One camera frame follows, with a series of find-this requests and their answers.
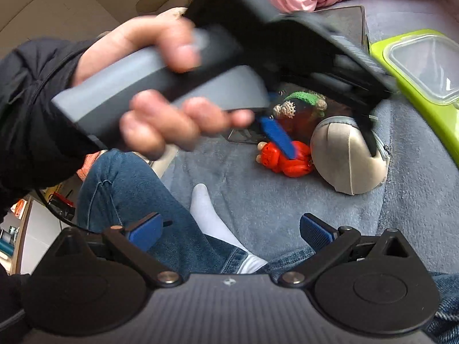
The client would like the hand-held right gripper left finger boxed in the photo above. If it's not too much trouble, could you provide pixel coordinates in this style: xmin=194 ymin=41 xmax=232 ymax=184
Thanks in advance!
xmin=54 ymin=212 xmax=182 ymax=288

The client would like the crochet doll green dress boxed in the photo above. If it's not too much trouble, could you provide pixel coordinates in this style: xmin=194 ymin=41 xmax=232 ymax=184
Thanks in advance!
xmin=273 ymin=91 xmax=328 ymax=120

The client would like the red toy figure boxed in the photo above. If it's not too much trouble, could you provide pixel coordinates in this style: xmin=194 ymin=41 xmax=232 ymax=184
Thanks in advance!
xmin=256 ymin=140 xmax=315 ymax=178

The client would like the white round toy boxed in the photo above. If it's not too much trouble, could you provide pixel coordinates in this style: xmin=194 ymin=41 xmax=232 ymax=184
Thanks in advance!
xmin=310 ymin=115 xmax=391 ymax=196

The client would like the person's left forearm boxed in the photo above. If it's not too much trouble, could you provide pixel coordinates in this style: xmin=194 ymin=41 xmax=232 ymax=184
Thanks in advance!
xmin=0 ymin=38 xmax=108 ymax=205

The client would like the black cable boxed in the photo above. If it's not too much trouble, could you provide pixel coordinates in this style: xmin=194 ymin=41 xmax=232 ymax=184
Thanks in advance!
xmin=35 ymin=189 xmax=106 ymax=234

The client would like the white cabinet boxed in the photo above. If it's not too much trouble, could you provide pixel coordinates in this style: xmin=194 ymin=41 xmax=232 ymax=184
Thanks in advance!
xmin=10 ymin=199 xmax=67 ymax=276

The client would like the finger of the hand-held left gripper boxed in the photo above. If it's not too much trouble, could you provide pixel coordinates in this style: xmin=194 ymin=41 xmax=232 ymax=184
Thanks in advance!
xmin=353 ymin=111 xmax=381 ymax=159
xmin=229 ymin=107 xmax=299 ymax=160

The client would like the person's jeans leg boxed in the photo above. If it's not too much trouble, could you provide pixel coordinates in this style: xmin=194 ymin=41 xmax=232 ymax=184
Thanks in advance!
xmin=77 ymin=148 xmax=252 ymax=281
xmin=265 ymin=245 xmax=459 ymax=344

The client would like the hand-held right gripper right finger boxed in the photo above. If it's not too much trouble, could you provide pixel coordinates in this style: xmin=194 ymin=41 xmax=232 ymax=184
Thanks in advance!
xmin=279 ymin=213 xmax=411 ymax=288

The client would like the green container clear lid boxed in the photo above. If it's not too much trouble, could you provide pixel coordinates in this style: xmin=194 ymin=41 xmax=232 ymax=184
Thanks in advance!
xmin=369 ymin=29 xmax=459 ymax=155

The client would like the white sock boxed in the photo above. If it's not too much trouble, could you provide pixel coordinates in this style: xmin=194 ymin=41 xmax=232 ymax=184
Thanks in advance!
xmin=189 ymin=183 xmax=269 ymax=275

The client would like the person's left hand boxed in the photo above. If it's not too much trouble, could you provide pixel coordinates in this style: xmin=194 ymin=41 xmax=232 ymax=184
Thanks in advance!
xmin=73 ymin=16 xmax=256 ymax=161

